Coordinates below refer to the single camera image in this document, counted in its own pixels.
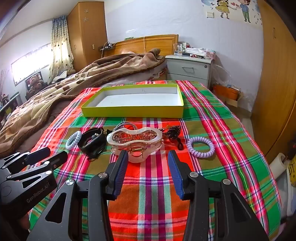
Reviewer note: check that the cardboard piece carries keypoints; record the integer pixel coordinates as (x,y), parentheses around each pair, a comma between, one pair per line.
(232,102)

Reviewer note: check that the wooden wardrobe with stars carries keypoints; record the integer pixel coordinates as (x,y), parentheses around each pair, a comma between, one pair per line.
(90,27)

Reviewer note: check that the clear drinking glass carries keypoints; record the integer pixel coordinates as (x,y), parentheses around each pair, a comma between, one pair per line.
(177,49)

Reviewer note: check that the brown teddy bear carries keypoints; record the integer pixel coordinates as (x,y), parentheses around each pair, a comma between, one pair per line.
(34,84)

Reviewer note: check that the white wall switch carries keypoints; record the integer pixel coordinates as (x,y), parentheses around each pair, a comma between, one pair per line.
(210,14)

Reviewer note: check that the brown blanket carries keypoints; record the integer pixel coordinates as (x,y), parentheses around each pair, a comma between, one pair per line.
(69,88)

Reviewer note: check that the grey nightstand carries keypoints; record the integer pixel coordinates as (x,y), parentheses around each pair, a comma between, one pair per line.
(188,69)

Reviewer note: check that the wooden headboard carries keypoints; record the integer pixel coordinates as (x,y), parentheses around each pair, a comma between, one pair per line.
(161,44)

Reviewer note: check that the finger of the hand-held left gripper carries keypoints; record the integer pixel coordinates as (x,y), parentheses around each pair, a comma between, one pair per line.
(57,158)
(38,154)

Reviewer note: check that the cartoon wall sticker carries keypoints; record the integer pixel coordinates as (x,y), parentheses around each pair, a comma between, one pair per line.
(231,9)

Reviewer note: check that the plaid cloth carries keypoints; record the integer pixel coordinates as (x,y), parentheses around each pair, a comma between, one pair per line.
(219,139)

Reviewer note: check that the tissue pack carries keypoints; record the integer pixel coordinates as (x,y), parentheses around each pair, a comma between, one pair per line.
(198,52)

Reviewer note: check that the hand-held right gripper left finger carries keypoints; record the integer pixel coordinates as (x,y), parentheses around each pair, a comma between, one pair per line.
(121,171)

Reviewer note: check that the person's left hand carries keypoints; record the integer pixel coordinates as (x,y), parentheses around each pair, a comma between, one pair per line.
(23,223)

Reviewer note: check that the dotted curtain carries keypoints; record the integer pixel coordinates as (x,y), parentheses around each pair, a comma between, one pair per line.
(60,46)

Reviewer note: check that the yellow-green cardboard box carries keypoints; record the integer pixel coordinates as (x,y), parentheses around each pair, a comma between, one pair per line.
(138,112)

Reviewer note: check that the orange box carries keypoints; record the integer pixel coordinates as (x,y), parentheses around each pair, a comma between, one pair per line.
(225,92)

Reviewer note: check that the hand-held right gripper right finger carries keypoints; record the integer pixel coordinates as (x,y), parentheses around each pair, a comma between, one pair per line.
(175,173)

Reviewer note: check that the white paper roll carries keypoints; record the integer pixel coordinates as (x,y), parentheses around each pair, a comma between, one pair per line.
(277,165)

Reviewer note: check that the power strip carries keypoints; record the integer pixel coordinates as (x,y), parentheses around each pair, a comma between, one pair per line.
(107,46)

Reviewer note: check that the window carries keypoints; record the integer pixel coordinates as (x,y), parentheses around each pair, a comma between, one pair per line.
(30,64)

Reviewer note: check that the black band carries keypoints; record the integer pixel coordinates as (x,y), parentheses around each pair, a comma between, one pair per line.
(84,146)

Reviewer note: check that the clear plastic bag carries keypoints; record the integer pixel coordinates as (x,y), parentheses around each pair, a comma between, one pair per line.
(220,74)

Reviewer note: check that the large wooden wardrobe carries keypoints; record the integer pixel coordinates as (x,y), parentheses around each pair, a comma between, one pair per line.
(277,81)

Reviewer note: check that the white hair claw clip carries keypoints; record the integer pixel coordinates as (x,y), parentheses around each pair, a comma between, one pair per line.
(136,147)

